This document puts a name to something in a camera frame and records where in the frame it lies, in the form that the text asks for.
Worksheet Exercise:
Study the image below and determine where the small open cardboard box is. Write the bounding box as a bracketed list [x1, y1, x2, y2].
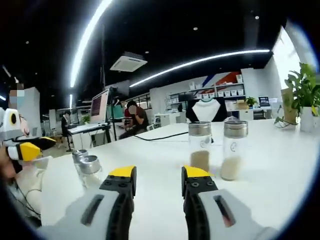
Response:
[235, 99, 250, 110]

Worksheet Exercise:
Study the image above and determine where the black tripod stand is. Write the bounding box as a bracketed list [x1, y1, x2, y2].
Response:
[108, 86, 121, 144]

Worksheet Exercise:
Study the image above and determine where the ceiling air conditioner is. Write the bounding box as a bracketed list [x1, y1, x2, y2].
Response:
[109, 51, 149, 73]

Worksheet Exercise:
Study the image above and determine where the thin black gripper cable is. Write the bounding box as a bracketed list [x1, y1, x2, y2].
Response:
[6, 181, 42, 220]

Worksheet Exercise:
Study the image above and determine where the small seasoning bottle grey powder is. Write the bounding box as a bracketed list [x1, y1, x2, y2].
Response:
[79, 154, 104, 189]

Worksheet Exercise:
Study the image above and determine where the tall seasoning bottle white powder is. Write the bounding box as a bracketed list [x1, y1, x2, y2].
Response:
[220, 120, 249, 182]

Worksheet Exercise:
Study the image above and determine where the long ceiling light strip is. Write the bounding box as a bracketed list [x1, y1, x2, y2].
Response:
[69, 0, 116, 89]
[128, 48, 271, 88]

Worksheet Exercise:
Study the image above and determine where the brown paper bag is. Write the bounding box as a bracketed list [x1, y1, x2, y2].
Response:
[280, 87, 299, 124]

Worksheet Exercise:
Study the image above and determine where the person's white printed shirt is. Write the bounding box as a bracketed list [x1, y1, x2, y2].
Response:
[17, 112, 33, 138]

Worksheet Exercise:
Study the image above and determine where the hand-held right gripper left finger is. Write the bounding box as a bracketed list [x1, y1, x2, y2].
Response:
[63, 164, 138, 240]

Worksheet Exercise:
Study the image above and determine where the shelf with white storage boxes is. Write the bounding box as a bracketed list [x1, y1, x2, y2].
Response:
[166, 74, 246, 111]

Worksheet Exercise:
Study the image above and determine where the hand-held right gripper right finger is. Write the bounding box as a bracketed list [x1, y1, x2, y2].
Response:
[181, 164, 280, 240]

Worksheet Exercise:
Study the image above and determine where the lit blue screen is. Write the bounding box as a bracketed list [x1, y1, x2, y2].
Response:
[258, 95, 272, 109]

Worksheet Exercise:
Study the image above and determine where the small green potted plant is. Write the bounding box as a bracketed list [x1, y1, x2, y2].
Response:
[245, 96, 259, 108]

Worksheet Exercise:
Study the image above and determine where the black power cable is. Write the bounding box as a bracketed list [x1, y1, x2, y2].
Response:
[134, 130, 191, 142]

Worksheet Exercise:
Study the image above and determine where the person's left hand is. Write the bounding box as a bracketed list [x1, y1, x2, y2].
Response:
[0, 148, 20, 180]

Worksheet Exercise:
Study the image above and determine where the green plant in white pot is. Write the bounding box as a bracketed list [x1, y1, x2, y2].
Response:
[274, 62, 320, 134]

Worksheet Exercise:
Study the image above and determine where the black monitor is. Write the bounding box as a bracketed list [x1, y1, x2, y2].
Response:
[178, 92, 195, 103]

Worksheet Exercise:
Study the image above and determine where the small seasoning bottle white powder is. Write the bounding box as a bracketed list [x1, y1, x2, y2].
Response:
[71, 149, 89, 177]

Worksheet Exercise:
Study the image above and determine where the computer monitor on stand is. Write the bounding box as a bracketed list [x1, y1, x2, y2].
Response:
[89, 89, 111, 125]

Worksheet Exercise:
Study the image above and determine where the tall seasoning bottle brown powder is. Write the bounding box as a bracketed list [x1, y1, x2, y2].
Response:
[187, 121, 213, 174]

